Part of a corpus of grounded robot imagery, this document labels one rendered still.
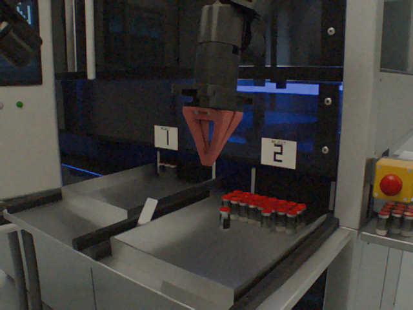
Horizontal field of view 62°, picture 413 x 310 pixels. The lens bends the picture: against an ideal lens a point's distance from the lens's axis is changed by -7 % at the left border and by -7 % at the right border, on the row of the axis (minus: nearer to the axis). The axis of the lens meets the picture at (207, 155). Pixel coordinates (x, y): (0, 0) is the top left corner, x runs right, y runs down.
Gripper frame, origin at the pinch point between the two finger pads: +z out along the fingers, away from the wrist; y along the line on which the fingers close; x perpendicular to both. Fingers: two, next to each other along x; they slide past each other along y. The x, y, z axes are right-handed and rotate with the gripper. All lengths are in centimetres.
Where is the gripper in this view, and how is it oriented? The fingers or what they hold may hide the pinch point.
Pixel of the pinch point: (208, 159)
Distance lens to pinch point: 48.7
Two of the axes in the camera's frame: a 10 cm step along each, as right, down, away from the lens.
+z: -1.0, 9.9, 0.9
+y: 5.9, -0.1, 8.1
